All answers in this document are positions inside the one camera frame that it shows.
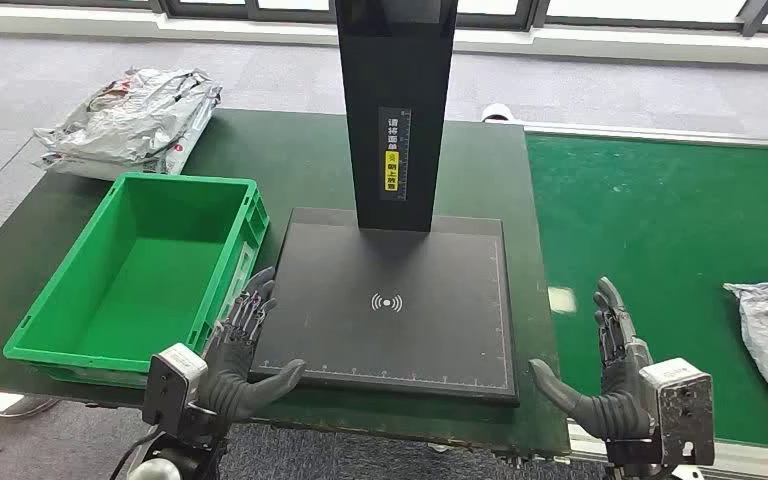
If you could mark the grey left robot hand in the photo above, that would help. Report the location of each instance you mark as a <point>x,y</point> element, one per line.
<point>232,358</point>

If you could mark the small white table foot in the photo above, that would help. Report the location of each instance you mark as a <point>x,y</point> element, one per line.
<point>438,448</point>

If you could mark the green plastic crate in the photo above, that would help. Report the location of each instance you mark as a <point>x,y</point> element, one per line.
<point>139,278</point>

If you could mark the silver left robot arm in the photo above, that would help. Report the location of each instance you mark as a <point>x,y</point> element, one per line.
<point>155,472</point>

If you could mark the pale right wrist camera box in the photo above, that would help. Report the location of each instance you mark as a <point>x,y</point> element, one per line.
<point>679,411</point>

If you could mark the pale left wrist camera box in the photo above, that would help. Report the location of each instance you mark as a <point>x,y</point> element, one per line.
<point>172,384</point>

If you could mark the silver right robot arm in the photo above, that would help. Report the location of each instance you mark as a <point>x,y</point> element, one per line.
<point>629,458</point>

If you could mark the crumpled silver parcel bag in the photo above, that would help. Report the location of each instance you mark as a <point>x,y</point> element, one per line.
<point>132,116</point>

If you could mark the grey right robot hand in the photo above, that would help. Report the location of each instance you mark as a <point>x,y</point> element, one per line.
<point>619,404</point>

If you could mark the flat silver parcel bag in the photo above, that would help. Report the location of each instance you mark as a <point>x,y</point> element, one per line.
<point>182,154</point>

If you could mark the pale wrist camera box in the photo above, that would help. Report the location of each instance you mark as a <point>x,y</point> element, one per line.
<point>679,411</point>
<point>172,384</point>

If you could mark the round metal table foot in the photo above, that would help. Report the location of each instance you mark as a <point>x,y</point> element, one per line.
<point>13,403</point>

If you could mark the black inbound scanner machine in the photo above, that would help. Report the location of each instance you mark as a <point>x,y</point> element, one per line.
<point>384,344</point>

